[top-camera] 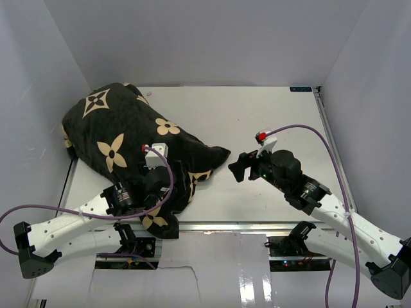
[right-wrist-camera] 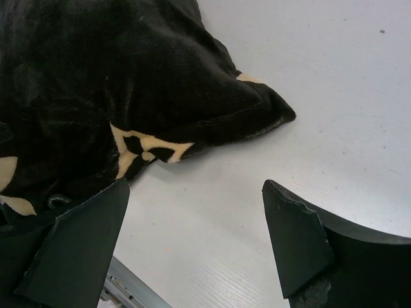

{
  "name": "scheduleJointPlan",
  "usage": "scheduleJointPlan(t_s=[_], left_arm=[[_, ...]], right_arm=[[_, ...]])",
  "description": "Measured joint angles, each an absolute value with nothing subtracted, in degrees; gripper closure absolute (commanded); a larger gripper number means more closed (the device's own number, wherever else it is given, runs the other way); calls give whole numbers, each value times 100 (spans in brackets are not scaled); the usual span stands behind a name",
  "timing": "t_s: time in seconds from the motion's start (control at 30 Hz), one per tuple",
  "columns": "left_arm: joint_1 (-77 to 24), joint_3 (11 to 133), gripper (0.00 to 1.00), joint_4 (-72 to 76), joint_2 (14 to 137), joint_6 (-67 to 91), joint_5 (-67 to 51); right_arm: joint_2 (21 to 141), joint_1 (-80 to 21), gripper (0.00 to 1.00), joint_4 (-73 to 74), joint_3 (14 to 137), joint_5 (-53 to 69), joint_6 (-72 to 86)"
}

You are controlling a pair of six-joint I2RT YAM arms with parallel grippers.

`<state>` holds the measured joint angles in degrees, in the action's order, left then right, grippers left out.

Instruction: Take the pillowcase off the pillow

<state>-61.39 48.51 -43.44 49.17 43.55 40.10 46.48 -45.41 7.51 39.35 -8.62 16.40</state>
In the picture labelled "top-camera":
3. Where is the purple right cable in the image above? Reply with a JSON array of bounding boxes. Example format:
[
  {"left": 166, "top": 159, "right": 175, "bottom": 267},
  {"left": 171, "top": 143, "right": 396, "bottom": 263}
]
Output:
[{"left": 266, "top": 124, "right": 359, "bottom": 308}]

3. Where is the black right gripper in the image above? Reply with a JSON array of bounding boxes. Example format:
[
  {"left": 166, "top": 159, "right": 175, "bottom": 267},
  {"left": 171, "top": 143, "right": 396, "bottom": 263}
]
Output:
[{"left": 229, "top": 144, "right": 288, "bottom": 193}]

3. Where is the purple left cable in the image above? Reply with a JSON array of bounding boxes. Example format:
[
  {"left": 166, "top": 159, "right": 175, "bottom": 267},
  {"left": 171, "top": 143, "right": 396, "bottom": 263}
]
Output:
[{"left": 0, "top": 146, "right": 175, "bottom": 256}]

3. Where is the blue right corner label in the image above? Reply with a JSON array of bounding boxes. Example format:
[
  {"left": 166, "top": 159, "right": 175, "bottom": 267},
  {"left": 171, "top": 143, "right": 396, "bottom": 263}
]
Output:
[{"left": 289, "top": 87, "right": 313, "bottom": 92}]

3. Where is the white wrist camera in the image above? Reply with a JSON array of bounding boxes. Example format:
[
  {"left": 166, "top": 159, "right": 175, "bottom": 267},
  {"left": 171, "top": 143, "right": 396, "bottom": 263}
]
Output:
[
  {"left": 255, "top": 128, "right": 277, "bottom": 158},
  {"left": 142, "top": 143, "right": 168, "bottom": 169}
]

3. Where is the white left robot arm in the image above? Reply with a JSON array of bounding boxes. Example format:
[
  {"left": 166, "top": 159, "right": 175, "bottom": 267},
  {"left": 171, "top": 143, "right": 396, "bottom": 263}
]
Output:
[{"left": 13, "top": 160, "right": 185, "bottom": 279}]

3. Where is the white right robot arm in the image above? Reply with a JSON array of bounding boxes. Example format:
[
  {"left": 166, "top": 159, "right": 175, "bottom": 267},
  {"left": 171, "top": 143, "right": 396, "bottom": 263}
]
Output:
[{"left": 229, "top": 150, "right": 410, "bottom": 300}]

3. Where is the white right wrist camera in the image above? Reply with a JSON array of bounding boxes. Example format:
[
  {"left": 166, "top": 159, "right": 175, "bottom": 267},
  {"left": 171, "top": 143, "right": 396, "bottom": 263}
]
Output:
[{"left": 255, "top": 128, "right": 277, "bottom": 158}]

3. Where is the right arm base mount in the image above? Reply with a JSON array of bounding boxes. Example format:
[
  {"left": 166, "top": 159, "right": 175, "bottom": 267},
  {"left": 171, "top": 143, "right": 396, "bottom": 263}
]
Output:
[{"left": 265, "top": 221, "right": 331, "bottom": 273}]

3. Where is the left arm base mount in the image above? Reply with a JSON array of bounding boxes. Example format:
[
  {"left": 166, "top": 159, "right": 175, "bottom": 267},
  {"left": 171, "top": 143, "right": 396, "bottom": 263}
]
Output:
[{"left": 97, "top": 223, "right": 157, "bottom": 270}]

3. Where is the purple cable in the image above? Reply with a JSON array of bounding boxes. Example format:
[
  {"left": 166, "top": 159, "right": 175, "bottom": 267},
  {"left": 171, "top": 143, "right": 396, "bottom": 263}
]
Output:
[
  {"left": 266, "top": 124, "right": 359, "bottom": 308},
  {"left": 0, "top": 146, "right": 175, "bottom": 256}
]

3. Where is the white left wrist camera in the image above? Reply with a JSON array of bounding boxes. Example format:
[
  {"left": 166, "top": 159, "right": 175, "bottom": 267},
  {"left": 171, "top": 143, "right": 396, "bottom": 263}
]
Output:
[{"left": 142, "top": 143, "right": 168, "bottom": 169}]

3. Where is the black floral pillowcase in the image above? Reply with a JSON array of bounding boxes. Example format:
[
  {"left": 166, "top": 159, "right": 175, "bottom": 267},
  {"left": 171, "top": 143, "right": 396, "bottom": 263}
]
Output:
[{"left": 62, "top": 83, "right": 231, "bottom": 239}]

